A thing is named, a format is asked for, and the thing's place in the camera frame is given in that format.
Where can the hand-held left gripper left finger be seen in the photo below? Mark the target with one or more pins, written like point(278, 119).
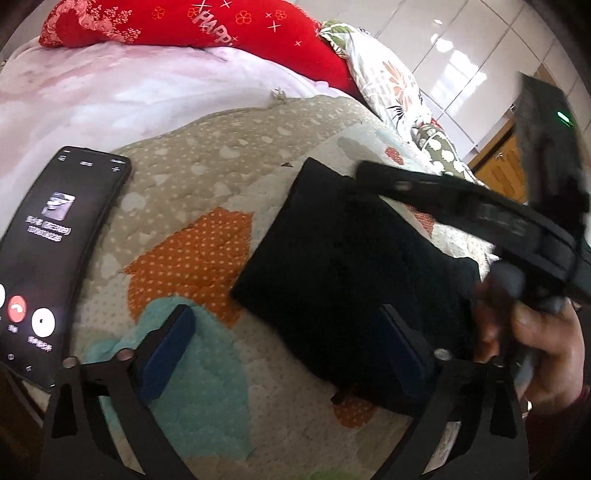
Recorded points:
point(168, 356)

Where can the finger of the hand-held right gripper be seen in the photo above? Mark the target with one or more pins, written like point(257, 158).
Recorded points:
point(415, 189)

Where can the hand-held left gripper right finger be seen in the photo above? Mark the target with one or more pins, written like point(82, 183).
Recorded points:
point(406, 356)

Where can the black pants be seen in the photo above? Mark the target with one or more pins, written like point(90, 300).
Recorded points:
point(351, 277)

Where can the person's right forearm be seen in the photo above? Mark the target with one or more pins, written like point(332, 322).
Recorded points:
point(563, 434)

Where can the person's right hand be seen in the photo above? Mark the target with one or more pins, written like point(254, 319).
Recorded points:
point(549, 341)

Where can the green patterned bolster pillow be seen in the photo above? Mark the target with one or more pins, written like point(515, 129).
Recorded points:
point(441, 152)

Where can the wooden door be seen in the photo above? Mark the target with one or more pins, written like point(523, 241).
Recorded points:
point(503, 170)

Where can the white floral pillow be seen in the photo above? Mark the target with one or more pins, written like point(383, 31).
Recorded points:
point(388, 78)

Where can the white glossy wardrobe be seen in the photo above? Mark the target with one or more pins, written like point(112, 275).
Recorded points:
point(461, 60)

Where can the black smartphone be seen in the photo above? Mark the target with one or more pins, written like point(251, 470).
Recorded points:
point(60, 240)

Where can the patchwork quilted blanket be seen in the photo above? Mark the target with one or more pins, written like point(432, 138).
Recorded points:
point(194, 175)

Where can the red embroidered bolster pillow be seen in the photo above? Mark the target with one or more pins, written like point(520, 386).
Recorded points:
point(258, 27)

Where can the pink bed sheet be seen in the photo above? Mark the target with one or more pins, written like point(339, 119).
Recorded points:
point(115, 92)

